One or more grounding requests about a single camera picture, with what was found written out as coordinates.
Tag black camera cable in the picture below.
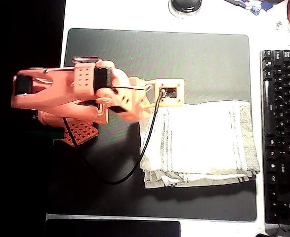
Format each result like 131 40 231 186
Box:
61 89 166 185

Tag white purple packet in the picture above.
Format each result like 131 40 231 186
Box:
224 0 252 10

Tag black keyboard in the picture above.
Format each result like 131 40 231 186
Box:
259 49 290 226

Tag black desk mat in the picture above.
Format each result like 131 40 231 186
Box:
47 28 257 222

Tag white striped towel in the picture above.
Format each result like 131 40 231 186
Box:
139 99 261 190

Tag dark blue cloth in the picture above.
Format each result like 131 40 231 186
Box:
260 0 284 12

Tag black tablet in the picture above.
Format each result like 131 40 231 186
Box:
44 218 181 237

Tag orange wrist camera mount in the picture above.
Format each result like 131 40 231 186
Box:
148 78 185 107

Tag orange perforated base plate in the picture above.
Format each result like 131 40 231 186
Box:
53 120 99 148

